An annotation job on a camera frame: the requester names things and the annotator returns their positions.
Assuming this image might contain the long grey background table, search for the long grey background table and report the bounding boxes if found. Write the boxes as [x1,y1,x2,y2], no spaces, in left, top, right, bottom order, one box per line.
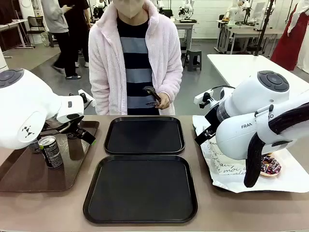
[216,20,284,55]

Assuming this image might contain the black plastic tray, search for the black plastic tray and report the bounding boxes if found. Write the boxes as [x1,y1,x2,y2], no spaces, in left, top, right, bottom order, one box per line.
[103,116,186,155]
[83,154,198,224]

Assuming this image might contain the person's right forearm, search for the person's right forearm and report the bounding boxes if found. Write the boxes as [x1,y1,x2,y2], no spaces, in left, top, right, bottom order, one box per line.
[88,77,112,116]

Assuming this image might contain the bystander in grey hoodie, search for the bystander in grey hoodie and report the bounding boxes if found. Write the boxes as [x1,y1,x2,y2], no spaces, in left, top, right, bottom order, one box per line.
[41,0,82,80]

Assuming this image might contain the black Pepsi can green band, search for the black Pepsi can green band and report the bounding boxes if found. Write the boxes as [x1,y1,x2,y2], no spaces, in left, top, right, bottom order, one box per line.
[38,135,64,169]

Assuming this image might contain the mannequin in red apron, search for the mannequin in red apron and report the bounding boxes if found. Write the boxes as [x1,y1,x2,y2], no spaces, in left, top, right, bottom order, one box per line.
[270,0,309,71]

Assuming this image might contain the brown wood-grain handled tray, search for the brown wood-grain handled tray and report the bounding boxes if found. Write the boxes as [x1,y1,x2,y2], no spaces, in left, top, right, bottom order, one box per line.
[0,120,100,193]

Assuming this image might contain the person's left forearm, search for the person's left forearm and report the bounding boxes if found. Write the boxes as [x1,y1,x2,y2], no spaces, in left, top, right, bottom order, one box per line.
[154,72,183,116]

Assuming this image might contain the black serving tongs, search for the black serving tongs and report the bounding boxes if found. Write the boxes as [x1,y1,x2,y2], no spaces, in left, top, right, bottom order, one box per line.
[142,86,163,109]

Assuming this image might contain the black braided cable sleeve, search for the black braided cable sleeve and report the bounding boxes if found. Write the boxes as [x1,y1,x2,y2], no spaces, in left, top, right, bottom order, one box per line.
[243,102,309,189]

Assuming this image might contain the small grey background table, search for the small grey background table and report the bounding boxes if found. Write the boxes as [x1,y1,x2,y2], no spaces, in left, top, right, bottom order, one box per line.
[173,20,196,55]

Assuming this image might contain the white paper with script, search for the white paper with script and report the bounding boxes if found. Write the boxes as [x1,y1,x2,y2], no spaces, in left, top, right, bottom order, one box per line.
[192,115,309,194]

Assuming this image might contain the white velcro strap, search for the white velcro strap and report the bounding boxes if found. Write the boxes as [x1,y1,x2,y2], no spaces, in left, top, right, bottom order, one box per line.
[254,104,275,137]

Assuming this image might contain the black tripod stand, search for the black tripod stand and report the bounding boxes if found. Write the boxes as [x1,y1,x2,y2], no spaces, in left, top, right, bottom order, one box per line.
[251,0,277,58]

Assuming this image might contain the person's left hand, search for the person's left hand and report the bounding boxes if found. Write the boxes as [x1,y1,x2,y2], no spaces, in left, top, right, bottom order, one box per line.
[156,93,171,109]

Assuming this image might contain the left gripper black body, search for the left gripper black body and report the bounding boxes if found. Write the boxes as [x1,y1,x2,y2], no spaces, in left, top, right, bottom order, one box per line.
[67,117,85,140]

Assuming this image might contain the black office chair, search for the black office chair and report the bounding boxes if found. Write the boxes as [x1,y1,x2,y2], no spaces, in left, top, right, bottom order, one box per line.
[26,15,49,45]

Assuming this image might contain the chocolate donut pink white drizzle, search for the chocolate donut pink white drizzle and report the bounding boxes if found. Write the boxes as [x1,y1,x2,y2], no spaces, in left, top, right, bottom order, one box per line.
[258,154,282,177]

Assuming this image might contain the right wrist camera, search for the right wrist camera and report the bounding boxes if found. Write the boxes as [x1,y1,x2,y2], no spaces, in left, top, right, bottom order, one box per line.
[194,89,215,109]

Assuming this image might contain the grey plastic stool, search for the grey plastic stool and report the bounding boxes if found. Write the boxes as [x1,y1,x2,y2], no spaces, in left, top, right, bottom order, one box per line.
[183,48,202,72]

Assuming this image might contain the person in pink fleece jacket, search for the person in pink fleece jacket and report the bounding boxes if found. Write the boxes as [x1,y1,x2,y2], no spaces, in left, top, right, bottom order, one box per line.
[88,0,184,116]

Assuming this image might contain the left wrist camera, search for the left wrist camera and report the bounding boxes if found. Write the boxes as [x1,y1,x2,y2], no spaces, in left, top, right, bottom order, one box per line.
[77,89,94,108]

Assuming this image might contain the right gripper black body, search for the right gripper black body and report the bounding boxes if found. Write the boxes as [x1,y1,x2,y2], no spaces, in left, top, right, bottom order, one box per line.
[204,106,219,132]

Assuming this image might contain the bystander in black clothes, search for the bystander in black clothes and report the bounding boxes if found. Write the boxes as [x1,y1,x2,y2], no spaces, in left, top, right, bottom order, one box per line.
[59,0,92,68]

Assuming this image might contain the white desk with pink legs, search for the white desk with pink legs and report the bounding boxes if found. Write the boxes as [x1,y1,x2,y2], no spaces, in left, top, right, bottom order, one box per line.
[0,18,29,53]

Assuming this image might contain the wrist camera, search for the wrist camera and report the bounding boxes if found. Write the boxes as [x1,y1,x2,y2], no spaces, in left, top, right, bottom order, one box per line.
[194,89,215,109]
[77,89,94,108]

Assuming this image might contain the white table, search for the white table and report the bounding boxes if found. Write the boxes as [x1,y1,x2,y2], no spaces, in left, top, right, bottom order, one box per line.
[207,53,309,97]

